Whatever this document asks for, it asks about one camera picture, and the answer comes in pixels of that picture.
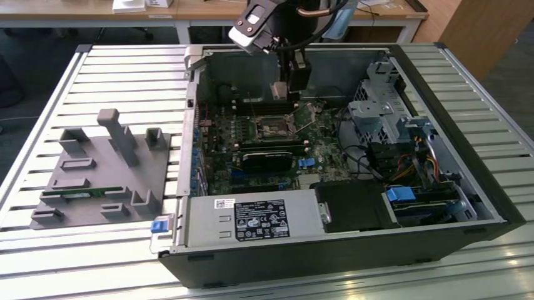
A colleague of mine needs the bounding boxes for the wooden cabinet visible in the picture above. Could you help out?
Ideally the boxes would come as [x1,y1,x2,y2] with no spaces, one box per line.
[411,0,534,81]

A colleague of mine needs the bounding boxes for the wooden desk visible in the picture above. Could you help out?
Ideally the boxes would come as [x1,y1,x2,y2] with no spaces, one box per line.
[0,0,429,44]

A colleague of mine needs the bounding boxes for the black plastic shroud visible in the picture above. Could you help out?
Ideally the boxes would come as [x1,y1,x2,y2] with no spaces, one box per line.
[310,180,401,234]

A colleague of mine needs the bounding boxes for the silver square CPU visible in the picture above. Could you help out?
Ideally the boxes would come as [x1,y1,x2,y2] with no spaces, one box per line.
[269,81,290,101]

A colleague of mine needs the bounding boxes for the silver power supply unit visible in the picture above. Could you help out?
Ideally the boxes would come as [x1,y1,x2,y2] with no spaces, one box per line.
[182,188,329,248]

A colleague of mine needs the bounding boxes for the silver metal drive cage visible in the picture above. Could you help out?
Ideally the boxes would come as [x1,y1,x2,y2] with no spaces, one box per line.
[345,61,439,151]

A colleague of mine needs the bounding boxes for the blue disk carrier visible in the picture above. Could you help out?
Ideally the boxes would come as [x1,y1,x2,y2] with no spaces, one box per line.
[381,184,459,226]

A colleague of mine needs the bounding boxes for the grey parts rack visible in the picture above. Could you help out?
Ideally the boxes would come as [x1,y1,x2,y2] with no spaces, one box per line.
[29,107,174,231]

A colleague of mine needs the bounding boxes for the black open PC case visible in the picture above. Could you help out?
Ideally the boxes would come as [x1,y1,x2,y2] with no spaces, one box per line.
[156,42,527,290]

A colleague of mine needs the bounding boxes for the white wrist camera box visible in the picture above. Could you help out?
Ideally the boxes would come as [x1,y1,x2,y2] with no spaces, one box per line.
[228,0,278,56]

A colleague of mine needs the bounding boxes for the pale blue teach pendant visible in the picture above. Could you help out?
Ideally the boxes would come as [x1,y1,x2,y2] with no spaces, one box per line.
[324,0,360,41]

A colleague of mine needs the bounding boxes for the plain white box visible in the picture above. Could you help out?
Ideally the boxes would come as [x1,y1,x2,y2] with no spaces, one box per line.
[110,0,148,14]

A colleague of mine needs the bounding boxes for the CPU socket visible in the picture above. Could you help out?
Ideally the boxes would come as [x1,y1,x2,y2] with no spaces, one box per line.
[249,114,300,142]

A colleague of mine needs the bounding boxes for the black graphics card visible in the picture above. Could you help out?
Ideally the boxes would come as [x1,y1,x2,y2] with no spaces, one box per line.
[237,149,293,173]

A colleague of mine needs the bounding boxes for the green motherboard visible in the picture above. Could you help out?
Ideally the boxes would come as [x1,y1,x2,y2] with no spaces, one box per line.
[194,99,361,196]

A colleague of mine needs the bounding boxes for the installed RAM stick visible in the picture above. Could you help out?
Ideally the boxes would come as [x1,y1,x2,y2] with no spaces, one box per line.
[238,140,305,152]

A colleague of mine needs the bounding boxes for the small silver heatsink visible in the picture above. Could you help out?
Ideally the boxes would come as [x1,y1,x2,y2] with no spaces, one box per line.
[297,173,321,189]

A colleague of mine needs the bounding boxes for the green RAM stick with label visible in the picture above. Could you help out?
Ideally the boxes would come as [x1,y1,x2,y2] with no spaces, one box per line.
[42,186,125,199]

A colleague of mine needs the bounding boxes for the yellow red power wires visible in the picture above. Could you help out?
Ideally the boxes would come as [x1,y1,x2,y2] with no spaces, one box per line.
[391,134,443,185]

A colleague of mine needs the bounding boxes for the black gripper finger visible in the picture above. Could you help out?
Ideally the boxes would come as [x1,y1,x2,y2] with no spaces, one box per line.
[276,49,292,84]
[288,49,312,104]

